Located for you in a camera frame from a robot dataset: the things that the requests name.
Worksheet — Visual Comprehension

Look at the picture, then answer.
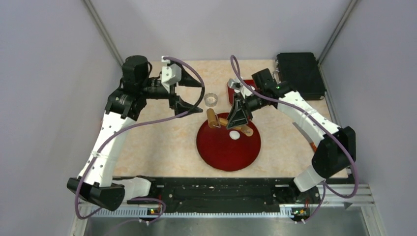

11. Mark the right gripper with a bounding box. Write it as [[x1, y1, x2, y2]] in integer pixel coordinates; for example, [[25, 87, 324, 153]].
[[226, 89, 268, 128]]

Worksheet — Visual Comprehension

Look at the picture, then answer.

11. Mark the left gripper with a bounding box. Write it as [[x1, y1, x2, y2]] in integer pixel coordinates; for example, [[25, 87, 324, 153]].
[[140, 60, 203, 116]]

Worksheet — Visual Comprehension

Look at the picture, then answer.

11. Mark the wooden roller tool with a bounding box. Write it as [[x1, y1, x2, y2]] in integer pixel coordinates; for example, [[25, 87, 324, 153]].
[[206, 108, 254, 137]]

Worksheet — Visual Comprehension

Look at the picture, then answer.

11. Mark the round red tray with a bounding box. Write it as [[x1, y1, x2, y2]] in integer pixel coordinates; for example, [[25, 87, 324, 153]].
[[196, 113, 261, 172]]

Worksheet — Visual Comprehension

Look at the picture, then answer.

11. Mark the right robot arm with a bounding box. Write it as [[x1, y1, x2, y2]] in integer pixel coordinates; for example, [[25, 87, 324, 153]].
[[227, 69, 356, 203]]

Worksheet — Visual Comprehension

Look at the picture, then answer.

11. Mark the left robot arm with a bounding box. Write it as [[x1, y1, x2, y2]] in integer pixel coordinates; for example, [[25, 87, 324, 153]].
[[67, 56, 205, 212]]

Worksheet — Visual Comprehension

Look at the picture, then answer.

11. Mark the white dough ball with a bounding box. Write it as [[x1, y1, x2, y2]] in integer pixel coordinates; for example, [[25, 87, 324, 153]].
[[229, 130, 240, 140]]

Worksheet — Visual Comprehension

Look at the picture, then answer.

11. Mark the rectangular red tray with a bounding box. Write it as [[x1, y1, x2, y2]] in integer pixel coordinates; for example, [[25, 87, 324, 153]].
[[227, 79, 257, 105]]

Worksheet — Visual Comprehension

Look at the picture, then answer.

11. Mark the black case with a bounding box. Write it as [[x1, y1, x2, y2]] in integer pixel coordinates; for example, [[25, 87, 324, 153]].
[[276, 52, 326, 100]]

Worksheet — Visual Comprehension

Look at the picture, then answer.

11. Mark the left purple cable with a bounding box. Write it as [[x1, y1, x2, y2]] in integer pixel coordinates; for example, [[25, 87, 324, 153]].
[[74, 56, 206, 225]]

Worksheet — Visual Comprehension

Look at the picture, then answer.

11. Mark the purple cable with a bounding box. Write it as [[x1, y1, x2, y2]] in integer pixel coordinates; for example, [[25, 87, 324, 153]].
[[230, 55, 359, 224], [74, 56, 206, 225]]

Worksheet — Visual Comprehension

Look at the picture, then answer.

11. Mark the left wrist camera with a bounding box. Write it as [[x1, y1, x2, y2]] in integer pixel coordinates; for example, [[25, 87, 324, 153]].
[[160, 56, 181, 94]]

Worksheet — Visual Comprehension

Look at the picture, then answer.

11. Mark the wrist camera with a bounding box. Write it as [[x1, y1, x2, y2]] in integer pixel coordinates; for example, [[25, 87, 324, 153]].
[[227, 78, 243, 93], [160, 56, 181, 94]]

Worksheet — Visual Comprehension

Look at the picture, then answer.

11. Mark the metal ring cutter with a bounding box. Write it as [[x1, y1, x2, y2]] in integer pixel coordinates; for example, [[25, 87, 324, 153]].
[[204, 93, 218, 107]]

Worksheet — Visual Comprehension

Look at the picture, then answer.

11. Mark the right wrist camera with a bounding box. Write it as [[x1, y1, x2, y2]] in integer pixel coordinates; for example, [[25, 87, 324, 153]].
[[227, 78, 243, 93]]

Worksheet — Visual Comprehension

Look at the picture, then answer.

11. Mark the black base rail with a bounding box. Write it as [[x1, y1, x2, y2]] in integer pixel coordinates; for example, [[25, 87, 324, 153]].
[[148, 177, 321, 213]]

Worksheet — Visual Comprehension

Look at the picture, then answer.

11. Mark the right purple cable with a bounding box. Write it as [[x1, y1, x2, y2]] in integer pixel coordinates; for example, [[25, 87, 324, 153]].
[[230, 55, 359, 224]]

